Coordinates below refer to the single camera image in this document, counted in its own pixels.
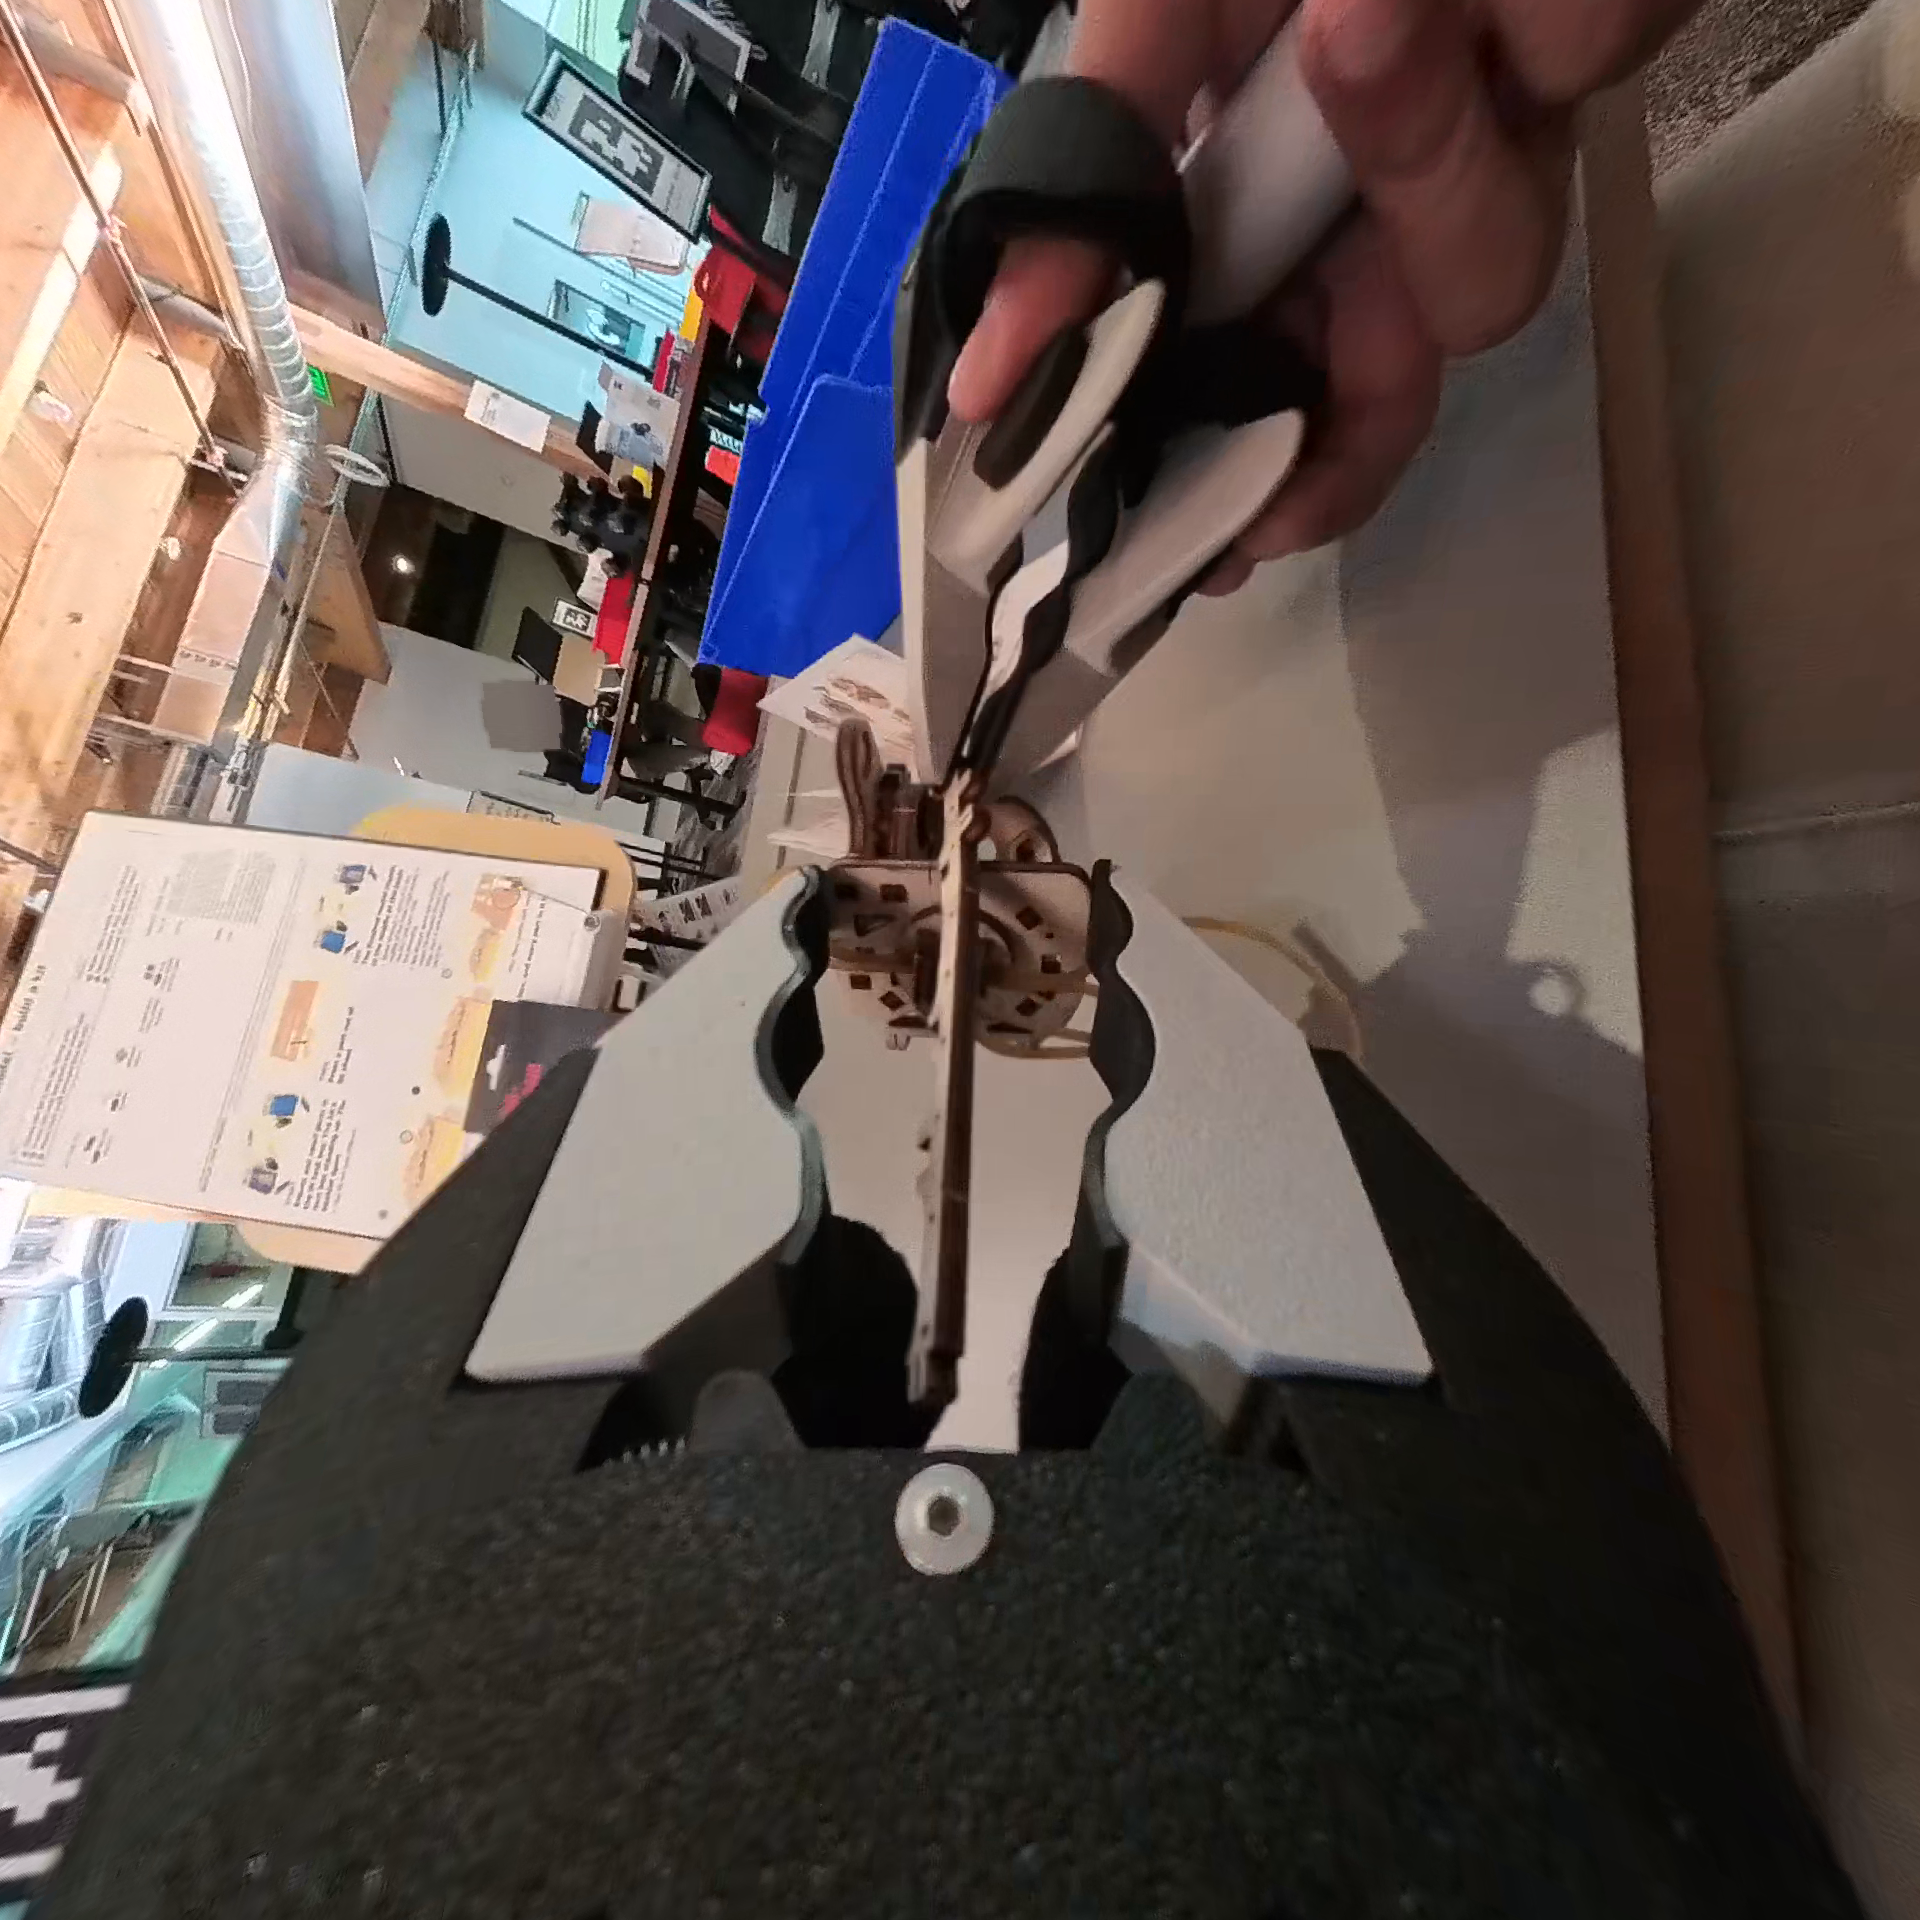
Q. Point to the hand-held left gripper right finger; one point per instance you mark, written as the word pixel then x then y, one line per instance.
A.
pixel 1254 1171

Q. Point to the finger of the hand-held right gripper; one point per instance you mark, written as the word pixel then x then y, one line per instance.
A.
pixel 1186 539
pixel 944 630

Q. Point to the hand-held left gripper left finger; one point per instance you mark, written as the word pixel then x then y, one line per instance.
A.
pixel 645 1154

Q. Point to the wooden mechanical model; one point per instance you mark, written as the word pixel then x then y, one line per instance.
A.
pixel 944 1050

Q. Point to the model instruction booklet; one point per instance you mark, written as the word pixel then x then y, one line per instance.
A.
pixel 840 697

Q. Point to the person's right hand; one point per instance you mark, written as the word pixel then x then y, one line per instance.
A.
pixel 1440 225

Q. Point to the black and red card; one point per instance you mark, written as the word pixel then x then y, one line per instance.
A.
pixel 518 1059

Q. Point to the round wooden piece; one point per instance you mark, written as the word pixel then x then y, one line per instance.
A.
pixel 1325 974

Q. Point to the blue plastic bin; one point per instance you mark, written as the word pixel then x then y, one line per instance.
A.
pixel 840 451

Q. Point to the dark shelving rack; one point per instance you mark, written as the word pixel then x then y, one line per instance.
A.
pixel 668 494

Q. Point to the light wooden board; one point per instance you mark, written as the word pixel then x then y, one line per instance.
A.
pixel 494 839

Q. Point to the laminated instruction sheet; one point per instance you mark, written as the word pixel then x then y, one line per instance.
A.
pixel 255 1036

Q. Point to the black round-top stanchion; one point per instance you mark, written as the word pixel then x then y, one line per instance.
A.
pixel 437 264
pixel 114 1350

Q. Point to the framed black white marker sign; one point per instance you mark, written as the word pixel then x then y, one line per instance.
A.
pixel 616 142

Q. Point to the silver ventilation duct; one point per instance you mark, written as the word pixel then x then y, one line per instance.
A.
pixel 248 254

